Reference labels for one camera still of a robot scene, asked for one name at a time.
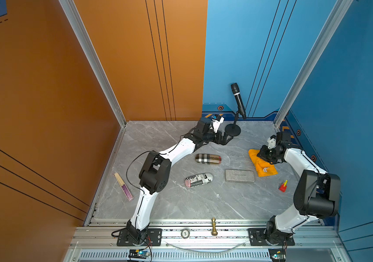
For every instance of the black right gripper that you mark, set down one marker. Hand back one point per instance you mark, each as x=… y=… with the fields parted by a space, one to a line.
x=262 y=154

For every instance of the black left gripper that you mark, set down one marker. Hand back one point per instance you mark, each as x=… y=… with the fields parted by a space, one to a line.
x=223 y=142

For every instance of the yellow microfibre cloth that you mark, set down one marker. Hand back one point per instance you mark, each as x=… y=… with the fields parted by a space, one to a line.
x=263 y=168

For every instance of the plaid eyeglass pouch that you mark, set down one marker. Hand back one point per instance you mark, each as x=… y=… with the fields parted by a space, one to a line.
x=205 y=158

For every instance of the grey eyeglass case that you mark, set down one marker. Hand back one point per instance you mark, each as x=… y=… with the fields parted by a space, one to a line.
x=242 y=176

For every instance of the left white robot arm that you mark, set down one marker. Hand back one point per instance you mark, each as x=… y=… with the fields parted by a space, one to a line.
x=155 y=172

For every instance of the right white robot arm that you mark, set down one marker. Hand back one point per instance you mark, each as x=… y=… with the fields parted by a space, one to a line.
x=317 y=195

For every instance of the black microphone stand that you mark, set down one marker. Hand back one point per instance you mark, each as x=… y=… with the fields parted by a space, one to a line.
x=233 y=129

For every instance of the red small toy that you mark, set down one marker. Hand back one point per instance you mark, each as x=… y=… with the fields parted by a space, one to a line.
x=283 y=186

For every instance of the black microphone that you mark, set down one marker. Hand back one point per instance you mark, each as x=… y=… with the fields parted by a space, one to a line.
x=236 y=92

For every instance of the wooden folding fan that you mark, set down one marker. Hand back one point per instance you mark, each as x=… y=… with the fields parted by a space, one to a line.
x=124 y=187

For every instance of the brass chess piece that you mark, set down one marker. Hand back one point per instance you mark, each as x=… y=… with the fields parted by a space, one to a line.
x=214 y=229

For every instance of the right green circuit board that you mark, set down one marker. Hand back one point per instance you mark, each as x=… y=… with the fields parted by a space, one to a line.
x=277 y=255

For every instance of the green circuit board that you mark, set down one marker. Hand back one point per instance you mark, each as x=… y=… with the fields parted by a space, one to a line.
x=138 y=255
x=277 y=255

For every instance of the left green circuit board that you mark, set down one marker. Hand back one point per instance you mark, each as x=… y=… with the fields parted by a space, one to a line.
x=138 y=255

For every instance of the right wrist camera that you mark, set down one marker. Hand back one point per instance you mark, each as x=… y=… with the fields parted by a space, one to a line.
x=280 y=139

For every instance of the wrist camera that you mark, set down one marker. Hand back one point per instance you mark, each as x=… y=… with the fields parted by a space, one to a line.
x=217 y=120
x=280 y=139

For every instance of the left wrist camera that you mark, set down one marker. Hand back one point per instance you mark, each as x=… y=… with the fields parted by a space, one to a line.
x=217 y=120

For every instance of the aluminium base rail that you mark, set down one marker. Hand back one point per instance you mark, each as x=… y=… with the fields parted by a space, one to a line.
x=236 y=241

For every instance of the aluminium corner post right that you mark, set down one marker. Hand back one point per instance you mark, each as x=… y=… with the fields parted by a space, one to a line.
x=329 y=28

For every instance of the aluminium corner post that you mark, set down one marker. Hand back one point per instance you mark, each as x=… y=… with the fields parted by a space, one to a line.
x=329 y=28
x=70 y=9

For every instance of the aluminium corner post left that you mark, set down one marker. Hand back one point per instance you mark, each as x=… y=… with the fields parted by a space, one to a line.
x=70 y=9

